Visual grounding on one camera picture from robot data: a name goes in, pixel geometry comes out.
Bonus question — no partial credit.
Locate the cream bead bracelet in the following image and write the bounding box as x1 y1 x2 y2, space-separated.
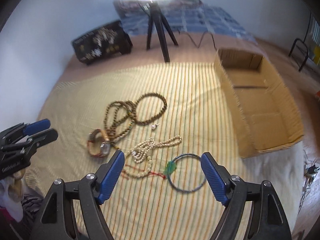
121 155 153 179

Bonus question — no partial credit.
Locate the red strap wristwatch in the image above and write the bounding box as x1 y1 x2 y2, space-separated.
87 129 111 157

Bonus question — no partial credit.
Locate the white pearl necklace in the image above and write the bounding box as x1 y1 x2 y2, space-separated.
128 135 182 162

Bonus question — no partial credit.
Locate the blue thin bangle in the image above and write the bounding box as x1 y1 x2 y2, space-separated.
164 153 206 194

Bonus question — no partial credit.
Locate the brown wooden bead necklace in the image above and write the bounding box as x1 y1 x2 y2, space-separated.
103 92 168 149

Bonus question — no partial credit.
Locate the left gloved hand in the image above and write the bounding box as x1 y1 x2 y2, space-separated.
1 168 25 222

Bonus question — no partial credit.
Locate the yellow striped cloth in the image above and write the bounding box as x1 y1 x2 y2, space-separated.
24 61 304 240

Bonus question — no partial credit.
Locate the brown cardboard box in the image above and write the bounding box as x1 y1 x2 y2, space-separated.
214 48 304 158

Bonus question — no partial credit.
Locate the black printed gift bag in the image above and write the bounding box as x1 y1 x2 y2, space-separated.
71 20 133 65

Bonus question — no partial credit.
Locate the floral folded quilt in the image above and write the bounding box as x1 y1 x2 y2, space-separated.
113 0 203 18

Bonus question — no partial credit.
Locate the blue checked blanket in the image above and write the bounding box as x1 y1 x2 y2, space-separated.
121 5 256 43

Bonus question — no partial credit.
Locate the black metal rack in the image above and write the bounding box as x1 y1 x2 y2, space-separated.
288 12 319 72

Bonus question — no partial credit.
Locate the black tripod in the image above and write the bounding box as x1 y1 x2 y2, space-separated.
139 1 178 63

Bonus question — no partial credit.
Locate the black cable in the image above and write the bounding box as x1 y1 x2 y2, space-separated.
176 28 218 52

